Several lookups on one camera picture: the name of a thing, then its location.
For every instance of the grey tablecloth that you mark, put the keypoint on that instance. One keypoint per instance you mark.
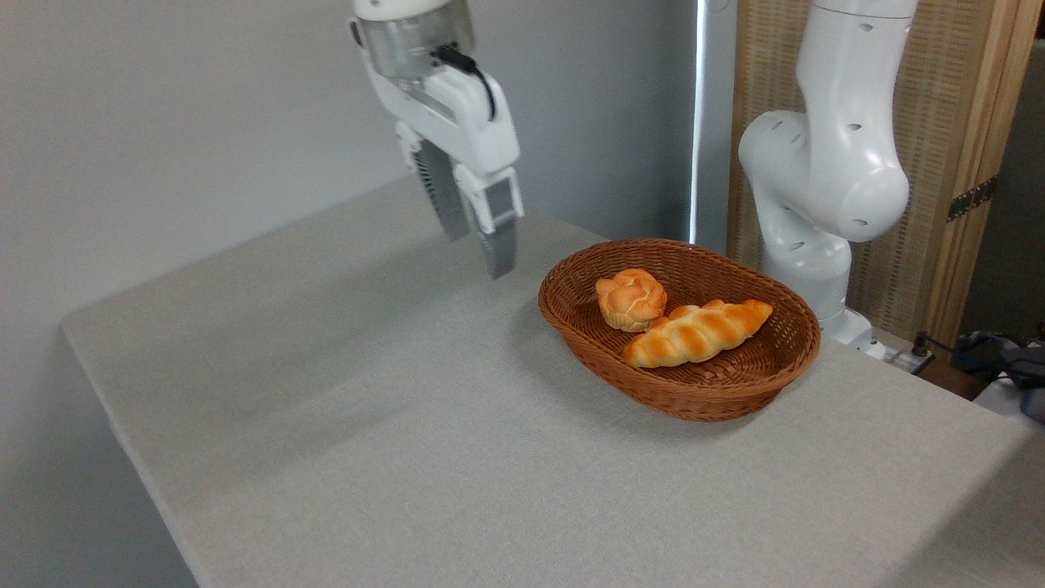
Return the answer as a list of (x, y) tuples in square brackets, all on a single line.
[(457, 457)]

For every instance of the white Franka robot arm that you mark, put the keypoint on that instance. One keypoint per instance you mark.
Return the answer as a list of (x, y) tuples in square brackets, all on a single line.
[(841, 163)]

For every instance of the metal screen hinge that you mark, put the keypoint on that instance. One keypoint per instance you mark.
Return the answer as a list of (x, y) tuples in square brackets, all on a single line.
[(971, 198)]

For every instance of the dark grey bag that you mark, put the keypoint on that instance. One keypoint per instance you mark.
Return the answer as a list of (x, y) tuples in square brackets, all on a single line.
[(1027, 380)]

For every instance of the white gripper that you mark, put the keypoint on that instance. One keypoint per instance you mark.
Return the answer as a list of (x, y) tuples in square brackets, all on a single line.
[(465, 122)]

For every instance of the wooden rattan folding screen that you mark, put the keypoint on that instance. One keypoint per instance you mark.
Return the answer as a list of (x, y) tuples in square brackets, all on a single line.
[(955, 98)]

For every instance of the long braided bread loaf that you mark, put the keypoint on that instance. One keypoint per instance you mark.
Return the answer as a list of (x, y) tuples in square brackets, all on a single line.
[(698, 333)]

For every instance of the white power strip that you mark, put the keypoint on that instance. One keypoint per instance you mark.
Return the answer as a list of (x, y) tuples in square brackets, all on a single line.
[(894, 355)]

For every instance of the brown oval wicker basket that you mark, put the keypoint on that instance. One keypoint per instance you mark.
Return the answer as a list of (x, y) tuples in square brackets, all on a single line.
[(718, 388)]

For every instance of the round knotted bread roll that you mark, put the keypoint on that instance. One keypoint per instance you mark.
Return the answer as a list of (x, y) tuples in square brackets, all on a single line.
[(629, 298)]

